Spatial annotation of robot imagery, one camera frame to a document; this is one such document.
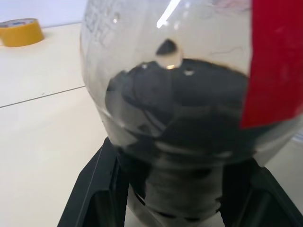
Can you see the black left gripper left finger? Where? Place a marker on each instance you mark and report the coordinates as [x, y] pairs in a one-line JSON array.
[[94, 189]]

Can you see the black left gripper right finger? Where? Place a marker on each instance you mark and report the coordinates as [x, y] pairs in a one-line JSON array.
[[267, 198]]

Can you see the clear bottle with red label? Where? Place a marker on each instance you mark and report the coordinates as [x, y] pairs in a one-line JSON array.
[[165, 99]]

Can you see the yellow tape roll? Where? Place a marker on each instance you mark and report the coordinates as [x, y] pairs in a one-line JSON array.
[[21, 35]]

